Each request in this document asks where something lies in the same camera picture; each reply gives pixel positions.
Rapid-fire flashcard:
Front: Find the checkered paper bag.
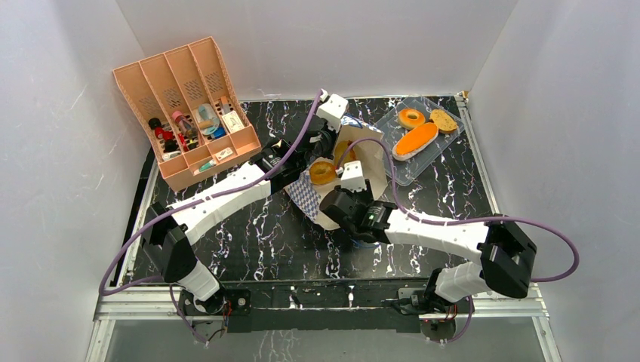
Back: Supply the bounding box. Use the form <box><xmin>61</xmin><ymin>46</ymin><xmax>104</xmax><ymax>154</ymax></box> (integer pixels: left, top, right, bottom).
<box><xmin>285</xmin><ymin>115</ymin><xmax>387</xmax><ymax>231</ymax></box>

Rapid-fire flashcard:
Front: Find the orange fake bread loaf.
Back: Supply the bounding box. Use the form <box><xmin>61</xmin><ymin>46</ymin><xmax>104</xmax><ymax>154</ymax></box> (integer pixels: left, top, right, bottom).
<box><xmin>392</xmin><ymin>123</ymin><xmax>439</xmax><ymax>161</ymax></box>

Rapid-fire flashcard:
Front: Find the fake donut bread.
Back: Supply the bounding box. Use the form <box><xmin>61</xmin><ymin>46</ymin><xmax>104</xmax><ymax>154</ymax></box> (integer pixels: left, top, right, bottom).
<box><xmin>397</xmin><ymin>108</ymin><xmax>426</xmax><ymax>130</ymax></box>

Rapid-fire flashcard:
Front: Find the round speckled bread slice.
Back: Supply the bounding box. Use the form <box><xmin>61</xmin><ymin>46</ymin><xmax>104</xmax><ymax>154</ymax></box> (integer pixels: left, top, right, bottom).
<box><xmin>429</xmin><ymin>109</ymin><xmax>458</xmax><ymax>134</ymax></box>

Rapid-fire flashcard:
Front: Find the brown bread slice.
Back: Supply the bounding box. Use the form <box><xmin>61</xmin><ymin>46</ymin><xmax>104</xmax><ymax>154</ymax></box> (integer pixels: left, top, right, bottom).
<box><xmin>334</xmin><ymin>140</ymin><xmax>358</xmax><ymax>168</ymax></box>

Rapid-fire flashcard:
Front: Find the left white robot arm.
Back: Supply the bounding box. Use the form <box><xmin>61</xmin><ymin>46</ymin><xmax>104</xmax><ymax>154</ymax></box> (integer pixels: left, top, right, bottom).
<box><xmin>140</xmin><ymin>115</ymin><xmax>341</xmax><ymax>314</ymax></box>

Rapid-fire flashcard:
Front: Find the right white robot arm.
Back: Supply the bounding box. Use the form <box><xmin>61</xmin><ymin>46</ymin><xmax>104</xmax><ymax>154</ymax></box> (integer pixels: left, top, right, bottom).
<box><xmin>319</xmin><ymin>186</ymin><xmax>537</xmax><ymax>314</ymax></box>

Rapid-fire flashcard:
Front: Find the white label card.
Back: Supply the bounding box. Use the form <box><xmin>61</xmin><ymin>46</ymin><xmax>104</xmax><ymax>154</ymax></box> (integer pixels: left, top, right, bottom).
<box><xmin>222</xmin><ymin>111</ymin><xmax>245</xmax><ymax>133</ymax></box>

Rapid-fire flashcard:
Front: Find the small white box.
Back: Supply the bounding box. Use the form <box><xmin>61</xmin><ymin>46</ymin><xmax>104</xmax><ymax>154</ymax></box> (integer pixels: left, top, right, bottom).
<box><xmin>214</xmin><ymin>147</ymin><xmax>234</xmax><ymax>161</ymax></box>

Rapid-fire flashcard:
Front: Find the green white tube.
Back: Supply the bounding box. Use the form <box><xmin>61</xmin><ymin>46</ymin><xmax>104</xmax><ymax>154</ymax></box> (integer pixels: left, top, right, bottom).
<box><xmin>194</xmin><ymin>159</ymin><xmax>217</xmax><ymax>174</ymax></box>

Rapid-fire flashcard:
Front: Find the light blue tape dispenser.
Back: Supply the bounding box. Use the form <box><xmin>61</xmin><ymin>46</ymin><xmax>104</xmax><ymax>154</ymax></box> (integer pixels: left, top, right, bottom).
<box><xmin>195</xmin><ymin>103</ymin><xmax>220</xmax><ymax>136</ymax></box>

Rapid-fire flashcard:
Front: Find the pink capped bottle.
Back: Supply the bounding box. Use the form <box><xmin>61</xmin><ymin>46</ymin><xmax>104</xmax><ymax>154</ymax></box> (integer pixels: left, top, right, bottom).
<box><xmin>172</xmin><ymin>111</ymin><xmax>198</xmax><ymax>147</ymax></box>

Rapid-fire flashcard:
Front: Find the peach desk organizer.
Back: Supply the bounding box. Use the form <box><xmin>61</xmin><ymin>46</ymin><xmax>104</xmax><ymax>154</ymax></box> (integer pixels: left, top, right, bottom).
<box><xmin>112</xmin><ymin>37</ymin><xmax>262</xmax><ymax>191</ymax></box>

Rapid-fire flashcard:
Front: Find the black red toy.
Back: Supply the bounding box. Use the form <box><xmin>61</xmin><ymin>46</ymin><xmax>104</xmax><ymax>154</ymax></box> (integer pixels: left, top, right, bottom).
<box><xmin>148</xmin><ymin>118</ymin><xmax>179</xmax><ymax>152</ymax></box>

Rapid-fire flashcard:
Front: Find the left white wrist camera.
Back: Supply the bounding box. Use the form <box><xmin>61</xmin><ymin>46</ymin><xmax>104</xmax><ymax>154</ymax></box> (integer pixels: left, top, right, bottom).
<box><xmin>315</xmin><ymin>89</ymin><xmax>348</xmax><ymax>133</ymax></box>

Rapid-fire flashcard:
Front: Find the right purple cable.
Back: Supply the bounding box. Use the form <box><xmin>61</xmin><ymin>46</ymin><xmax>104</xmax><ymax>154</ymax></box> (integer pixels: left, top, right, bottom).
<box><xmin>337</xmin><ymin>138</ymin><xmax>581</xmax><ymax>345</ymax></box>

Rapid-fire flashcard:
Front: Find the purple cable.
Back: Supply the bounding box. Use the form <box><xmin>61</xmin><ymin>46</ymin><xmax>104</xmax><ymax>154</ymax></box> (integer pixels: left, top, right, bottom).
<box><xmin>98</xmin><ymin>90</ymin><xmax>326</xmax><ymax>345</ymax></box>
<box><xmin>337</xmin><ymin>138</ymin><xmax>581</xmax><ymax>345</ymax></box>

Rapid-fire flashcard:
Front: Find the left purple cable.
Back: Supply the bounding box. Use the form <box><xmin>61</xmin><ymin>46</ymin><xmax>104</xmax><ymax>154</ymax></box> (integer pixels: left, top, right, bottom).
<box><xmin>98</xmin><ymin>90</ymin><xmax>326</xmax><ymax>345</ymax></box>

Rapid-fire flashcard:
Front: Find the aluminium frame rail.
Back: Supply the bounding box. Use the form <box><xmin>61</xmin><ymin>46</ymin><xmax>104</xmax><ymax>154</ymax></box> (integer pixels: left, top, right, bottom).
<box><xmin>87</xmin><ymin>278</ymin><xmax>561</xmax><ymax>361</ymax></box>

